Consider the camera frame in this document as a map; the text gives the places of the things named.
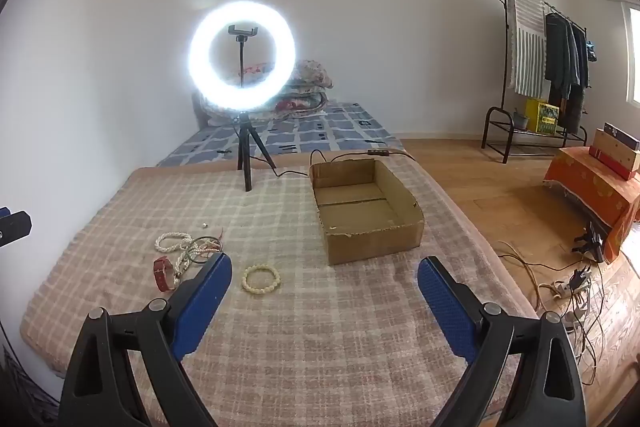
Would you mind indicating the orange patterned box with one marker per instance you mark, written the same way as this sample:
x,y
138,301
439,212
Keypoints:
x,y
585,187

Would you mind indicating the red watch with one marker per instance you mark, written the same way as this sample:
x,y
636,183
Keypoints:
x,y
162,274

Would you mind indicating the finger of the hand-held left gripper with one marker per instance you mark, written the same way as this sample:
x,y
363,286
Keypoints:
x,y
15,229

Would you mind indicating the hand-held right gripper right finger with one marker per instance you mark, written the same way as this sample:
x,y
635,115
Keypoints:
x,y
442,302

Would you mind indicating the brown cardboard box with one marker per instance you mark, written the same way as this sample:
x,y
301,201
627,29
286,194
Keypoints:
x,y
370,239

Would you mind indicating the black tripod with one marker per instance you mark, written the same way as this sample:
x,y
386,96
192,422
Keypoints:
x,y
245,157

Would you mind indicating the dark flat box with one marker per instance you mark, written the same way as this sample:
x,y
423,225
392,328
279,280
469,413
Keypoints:
x,y
622,136

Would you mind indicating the black phone holder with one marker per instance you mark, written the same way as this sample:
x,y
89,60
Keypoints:
x,y
243,30

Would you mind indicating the pink plaid blanket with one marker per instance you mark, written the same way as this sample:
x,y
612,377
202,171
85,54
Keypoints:
x,y
300,332

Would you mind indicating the black clothes rack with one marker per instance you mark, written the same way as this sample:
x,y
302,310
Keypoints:
x,y
504,57

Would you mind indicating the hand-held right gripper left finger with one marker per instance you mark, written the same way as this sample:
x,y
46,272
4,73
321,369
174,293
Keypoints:
x,y
207,302

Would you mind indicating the tan flat box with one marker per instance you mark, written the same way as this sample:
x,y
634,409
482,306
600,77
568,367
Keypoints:
x,y
612,154

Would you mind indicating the dark hanging clothes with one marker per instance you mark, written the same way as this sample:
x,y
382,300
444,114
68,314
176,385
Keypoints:
x,y
562,57

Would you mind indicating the white power strip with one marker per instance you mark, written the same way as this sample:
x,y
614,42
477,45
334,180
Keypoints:
x,y
567,289

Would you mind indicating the window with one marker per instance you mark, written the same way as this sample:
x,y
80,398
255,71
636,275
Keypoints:
x,y
634,57

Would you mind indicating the yellow crate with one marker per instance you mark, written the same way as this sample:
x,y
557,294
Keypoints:
x,y
541,117

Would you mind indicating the grey pot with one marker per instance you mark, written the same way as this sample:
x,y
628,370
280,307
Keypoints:
x,y
521,119

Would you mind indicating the black charger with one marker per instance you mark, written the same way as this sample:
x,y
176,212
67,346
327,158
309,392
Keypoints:
x,y
592,242

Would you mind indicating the striped hanging cloth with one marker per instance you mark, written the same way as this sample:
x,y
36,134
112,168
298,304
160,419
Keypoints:
x,y
525,42

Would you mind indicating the folded floral quilt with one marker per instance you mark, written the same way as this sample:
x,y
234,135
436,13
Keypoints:
x,y
302,103
312,72

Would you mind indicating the blue patterned bedsheet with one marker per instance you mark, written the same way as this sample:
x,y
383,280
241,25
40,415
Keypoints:
x,y
325,127

